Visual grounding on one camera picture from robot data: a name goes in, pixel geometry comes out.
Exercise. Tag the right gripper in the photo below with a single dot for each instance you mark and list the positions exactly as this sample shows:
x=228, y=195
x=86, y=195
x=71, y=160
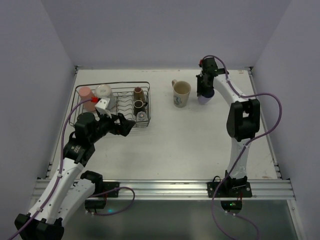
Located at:
x=205, y=85

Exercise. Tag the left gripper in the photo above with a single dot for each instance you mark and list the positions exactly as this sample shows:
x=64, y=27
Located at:
x=119, y=124

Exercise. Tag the lilac plastic cup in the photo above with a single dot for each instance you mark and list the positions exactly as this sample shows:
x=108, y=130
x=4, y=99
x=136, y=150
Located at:
x=205, y=97

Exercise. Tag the cream floral mug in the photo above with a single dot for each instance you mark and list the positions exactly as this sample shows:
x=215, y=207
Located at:
x=181, y=92

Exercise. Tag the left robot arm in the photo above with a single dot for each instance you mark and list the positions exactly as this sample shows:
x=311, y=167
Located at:
x=70, y=186

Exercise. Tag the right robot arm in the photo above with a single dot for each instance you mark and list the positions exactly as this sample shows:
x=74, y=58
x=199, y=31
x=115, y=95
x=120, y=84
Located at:
x=243, y=122

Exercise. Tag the small clear glass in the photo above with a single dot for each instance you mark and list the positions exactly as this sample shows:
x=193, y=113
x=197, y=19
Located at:
x=141, y=116

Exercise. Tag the dark brown mug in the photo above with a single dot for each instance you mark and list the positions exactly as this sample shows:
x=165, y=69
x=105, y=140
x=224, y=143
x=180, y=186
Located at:
x=139, y=106

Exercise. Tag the brown ceramic cup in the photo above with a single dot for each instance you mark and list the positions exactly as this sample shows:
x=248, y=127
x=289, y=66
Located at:
x=138, y=94

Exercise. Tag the white patterned mug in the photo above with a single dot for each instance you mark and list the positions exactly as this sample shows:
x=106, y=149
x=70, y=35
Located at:
x=104, y=91

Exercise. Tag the pink plastic cup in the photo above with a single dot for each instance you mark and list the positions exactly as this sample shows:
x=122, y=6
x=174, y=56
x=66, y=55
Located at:
x=86, y=93

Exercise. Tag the left controller box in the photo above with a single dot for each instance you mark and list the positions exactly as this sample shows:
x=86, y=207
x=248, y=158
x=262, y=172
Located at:
x=94, y=204

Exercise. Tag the controller box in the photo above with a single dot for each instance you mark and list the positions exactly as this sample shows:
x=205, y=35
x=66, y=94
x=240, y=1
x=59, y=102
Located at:
x=94, y=204
x=232, y=206

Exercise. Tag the right controller box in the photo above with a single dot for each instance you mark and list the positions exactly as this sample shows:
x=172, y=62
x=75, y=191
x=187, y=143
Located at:
x=232, y=206

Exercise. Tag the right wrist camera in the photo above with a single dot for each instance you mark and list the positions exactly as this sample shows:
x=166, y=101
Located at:
x=208, y=66

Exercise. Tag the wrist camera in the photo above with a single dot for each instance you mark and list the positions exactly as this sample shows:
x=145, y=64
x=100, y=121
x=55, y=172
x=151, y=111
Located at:
x=101, y=106
x=208, y=66

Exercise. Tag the black wire dish rack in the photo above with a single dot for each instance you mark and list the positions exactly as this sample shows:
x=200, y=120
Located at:
x=123, y=93

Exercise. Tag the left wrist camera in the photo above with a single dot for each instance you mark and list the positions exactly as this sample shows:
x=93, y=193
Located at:
x=101, y=106

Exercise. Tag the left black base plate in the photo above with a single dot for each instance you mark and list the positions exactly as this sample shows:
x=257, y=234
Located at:
x=107, y=186

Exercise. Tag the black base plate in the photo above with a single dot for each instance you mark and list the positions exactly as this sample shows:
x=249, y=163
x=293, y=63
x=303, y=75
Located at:
x=107, y=186
x=230, y=188

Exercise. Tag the aluminium mounting rail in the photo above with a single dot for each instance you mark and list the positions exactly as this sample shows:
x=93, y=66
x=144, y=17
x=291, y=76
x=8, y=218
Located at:
x=184, y=190

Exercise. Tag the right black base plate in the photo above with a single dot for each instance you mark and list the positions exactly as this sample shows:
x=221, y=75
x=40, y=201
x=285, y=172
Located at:
x=230, y=188

